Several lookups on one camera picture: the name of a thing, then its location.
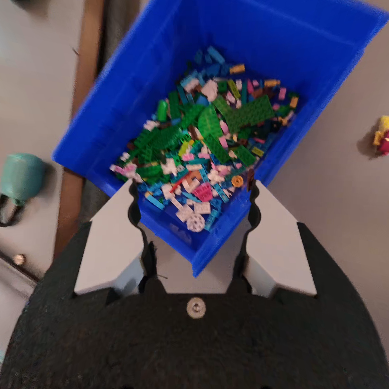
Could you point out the round metal knob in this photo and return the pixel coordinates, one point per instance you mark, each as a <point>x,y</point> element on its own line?
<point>18,259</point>

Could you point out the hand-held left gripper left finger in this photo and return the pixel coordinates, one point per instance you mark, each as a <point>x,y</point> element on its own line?
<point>112,237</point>

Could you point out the blue plastic bin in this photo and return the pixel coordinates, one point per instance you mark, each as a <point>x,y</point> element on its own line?
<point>273,39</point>

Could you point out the yellow and red lego figure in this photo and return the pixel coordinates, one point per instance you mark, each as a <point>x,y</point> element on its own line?
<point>383,136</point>

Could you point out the pile of lego pieces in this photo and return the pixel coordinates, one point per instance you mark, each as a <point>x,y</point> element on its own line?
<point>206,136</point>

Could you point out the teal mug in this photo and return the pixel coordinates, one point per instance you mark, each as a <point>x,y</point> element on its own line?
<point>21,177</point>

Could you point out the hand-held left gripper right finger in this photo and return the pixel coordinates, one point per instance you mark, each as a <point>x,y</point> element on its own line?
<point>279,243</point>

